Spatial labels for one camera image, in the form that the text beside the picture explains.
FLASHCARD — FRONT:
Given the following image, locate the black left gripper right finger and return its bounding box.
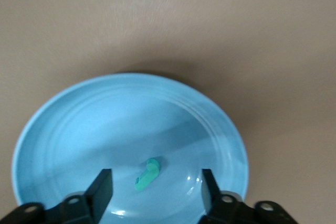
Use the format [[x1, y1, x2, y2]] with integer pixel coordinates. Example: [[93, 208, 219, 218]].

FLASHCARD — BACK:
[[201, 168, 301, 224]]

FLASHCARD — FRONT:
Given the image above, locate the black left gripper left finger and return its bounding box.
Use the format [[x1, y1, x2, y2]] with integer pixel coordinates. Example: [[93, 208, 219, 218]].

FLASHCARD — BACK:
[[4, 168, 114, 224]]

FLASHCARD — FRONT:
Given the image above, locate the teal letter l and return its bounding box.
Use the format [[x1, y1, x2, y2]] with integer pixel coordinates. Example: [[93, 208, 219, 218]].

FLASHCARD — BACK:
[[134, 157, 160, 192]]

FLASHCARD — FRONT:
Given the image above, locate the blue plate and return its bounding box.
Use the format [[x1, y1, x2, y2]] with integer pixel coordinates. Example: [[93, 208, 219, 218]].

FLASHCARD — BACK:
[[12, 73, 249, 224]]

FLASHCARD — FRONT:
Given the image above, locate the brown table cover sheet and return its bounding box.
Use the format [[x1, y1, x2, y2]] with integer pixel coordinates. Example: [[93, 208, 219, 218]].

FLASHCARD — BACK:
[[0, 0, 336, 224]]

